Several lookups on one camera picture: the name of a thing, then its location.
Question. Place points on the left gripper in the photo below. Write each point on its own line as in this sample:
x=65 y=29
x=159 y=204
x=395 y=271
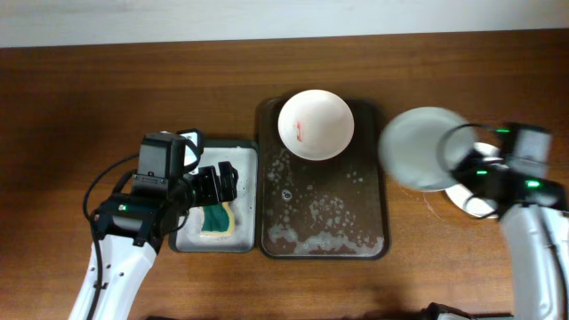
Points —
x=228 y=180

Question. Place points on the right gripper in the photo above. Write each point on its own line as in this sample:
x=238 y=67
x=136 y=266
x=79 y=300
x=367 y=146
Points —
x=465 y=164

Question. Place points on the green and yellow sponge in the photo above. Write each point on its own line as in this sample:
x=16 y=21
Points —
x=219 y=220

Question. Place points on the large brown serving tray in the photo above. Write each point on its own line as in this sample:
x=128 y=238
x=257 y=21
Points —
x=334 y=209

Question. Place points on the pale grey-blue plate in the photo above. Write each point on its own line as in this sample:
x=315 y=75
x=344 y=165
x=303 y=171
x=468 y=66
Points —
x=419 y=147

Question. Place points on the white plate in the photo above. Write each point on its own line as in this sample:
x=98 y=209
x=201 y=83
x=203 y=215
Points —
x=316 y=125
x=463 y=198

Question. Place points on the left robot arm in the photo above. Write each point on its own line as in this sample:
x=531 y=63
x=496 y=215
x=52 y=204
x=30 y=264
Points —
x=124 y=247

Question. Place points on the small black soapy tray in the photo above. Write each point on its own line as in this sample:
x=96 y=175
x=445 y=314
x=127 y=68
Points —
x=243 y=156

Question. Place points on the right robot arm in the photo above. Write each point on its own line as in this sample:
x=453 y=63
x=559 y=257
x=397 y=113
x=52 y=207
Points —
x=531 y=209

